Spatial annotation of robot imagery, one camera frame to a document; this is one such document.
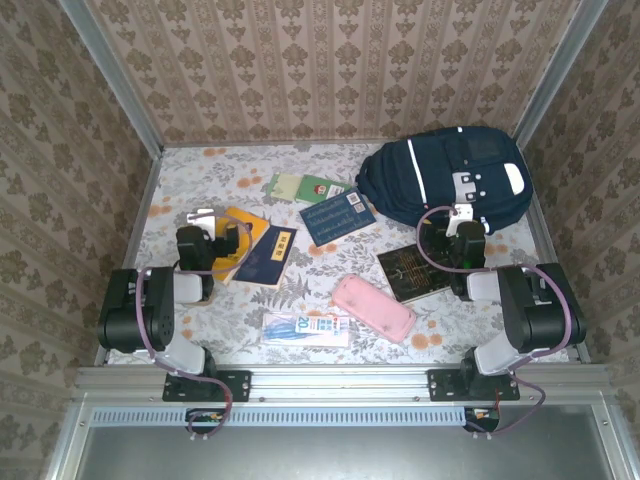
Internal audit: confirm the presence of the yellow paperback book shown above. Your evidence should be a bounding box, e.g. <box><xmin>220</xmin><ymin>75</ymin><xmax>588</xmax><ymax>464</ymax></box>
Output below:
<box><xmin>212</xmin><ymin>206</ymin><xmax>271</xmax><ymax>287</ymax></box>

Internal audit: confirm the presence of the navy book with yellow label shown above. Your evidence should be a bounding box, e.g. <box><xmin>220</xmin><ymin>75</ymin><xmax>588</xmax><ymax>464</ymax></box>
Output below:
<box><xmin>232</xmin><ymin>224</ymin><xmax>299</xmax><ymax>291</ymax></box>

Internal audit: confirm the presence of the black paperback book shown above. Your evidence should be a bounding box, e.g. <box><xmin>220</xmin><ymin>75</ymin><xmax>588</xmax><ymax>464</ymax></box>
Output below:
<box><xmin>375</xmin><ymin>243</ymin><xmax>454</xmax><ymax>305</ymax></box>

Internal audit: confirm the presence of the navy blue backpack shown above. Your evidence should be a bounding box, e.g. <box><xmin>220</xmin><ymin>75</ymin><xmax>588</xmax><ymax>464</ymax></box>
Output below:
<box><xmin>355</xmin><ymin>125</ymin><xmax>535</xmax><ymax>236</ymax></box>

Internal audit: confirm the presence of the pink pencil case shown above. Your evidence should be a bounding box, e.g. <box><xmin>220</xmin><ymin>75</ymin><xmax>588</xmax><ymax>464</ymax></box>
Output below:
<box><xmin>331</xmin><ymin>273</ymin><xmax>417</xmax><ymax>345</ymax></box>

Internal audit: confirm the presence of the blue book with white text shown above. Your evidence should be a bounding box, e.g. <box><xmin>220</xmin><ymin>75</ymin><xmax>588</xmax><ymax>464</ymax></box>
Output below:
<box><xmin>298</xmin><ymin>187</ymin><xmax>378</xmax><ymax>249</ymax></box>

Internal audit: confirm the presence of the clear pack of pens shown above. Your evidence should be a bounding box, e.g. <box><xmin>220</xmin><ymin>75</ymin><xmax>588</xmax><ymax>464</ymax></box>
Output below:
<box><xmin>260</xmin><ymin>310</ymin><xmax>351</xmax><ymax>350</ymax></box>

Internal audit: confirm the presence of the floral tablecloth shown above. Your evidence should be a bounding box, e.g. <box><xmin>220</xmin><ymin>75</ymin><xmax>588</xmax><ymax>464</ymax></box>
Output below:
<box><xmin>107</xmin><ymin>143</ymin><xmax>571</xmax><ymax>366</ymax></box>

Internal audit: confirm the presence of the grey sheet metal panel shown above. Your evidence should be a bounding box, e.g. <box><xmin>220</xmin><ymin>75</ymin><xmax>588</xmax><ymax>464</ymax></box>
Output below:
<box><xmin>74</xmin><ymin>424</ymin><xmax>619</xmax><ymax>480</ymax></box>

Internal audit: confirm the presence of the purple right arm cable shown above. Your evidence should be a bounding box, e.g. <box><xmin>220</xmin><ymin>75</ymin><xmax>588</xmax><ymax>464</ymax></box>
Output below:
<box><xmin>415</xmin><ymin>205</ymin><xmax>574</xmax><ymax>441</ymax></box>

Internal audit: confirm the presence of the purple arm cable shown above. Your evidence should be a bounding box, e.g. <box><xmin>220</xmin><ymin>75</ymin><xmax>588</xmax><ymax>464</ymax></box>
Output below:
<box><xmin>135</xmin><ymin>212</ymin><xmax>254</xmax><ymax>441</ymax></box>
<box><xmin>415</xmin><ymin>205</ymin><xmax>574</xmax><ymax>441</ymax></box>

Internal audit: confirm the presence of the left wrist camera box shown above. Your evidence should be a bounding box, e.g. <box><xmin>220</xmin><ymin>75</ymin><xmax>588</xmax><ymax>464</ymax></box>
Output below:
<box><xmin>186</xmin><ymin>208</ymin><xmax>220</xmax><ymax>237</ymax></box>

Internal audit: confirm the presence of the aluminium table side rail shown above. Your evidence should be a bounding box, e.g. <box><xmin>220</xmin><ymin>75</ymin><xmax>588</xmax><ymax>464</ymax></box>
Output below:
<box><xmin>93</xmin><ymin>145</ymin><xmax>165</xmax><ymax>366</ymax></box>
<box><xmin>507</xmin><ymin>142</ymin><xmax>592</xmax><ymax>365</ymax></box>

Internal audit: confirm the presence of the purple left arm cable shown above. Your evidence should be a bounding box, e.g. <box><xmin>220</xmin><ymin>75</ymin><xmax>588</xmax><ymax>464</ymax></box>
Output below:
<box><xmin>135</xmin><ymin>212</ymin><xmax>254</xmax><ymax>441</ymax></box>

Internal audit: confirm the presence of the aluminium table end rail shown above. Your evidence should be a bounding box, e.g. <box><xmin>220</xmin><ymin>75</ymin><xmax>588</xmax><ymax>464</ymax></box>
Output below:
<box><xmin>160</xmin><ymin>138</ymin><xmax>516</xmax><ymax>149</ymax></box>

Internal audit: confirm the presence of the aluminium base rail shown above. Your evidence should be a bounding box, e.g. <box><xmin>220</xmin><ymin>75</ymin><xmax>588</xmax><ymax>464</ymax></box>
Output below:
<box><xmin>74</xmin><ymin>363</ymin><xmax>614</xmax><ymax>405</ymax></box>

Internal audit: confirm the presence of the aluminium corner post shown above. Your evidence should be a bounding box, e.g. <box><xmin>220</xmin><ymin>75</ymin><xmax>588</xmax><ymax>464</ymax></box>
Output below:
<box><xmin>57</xmin><ymin>0</ymin><xmax>165</xmax><ymax>156</ymax></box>
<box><xmin>512</xmin><ymin>0</ymin><xmax>611</xmax><ymax>149</ymax></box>

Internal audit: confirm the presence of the grey slotted cable duct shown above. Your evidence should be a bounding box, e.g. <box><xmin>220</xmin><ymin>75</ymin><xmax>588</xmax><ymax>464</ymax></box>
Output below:
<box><xmin>92</xmin><ymin>405</ymin><xmax>469</xmax><ymax>427</ymax></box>

